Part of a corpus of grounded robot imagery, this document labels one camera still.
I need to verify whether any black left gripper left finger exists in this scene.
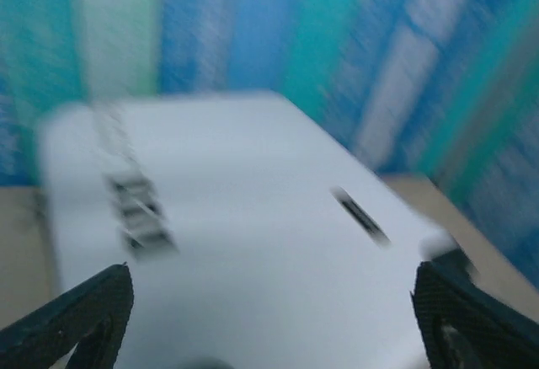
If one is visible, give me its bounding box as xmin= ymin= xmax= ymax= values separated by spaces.
xmin=0 ymin=262 xmax=136 ymax=369

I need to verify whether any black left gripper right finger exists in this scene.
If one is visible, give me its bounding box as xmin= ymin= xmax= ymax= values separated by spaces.
xmin=410 ymin=260 xmax=539 ymax=369

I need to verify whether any white hard-shell suitcase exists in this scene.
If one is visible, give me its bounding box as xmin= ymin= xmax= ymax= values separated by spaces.
xmin=37 ymin=90 xmax=481 ymax=369

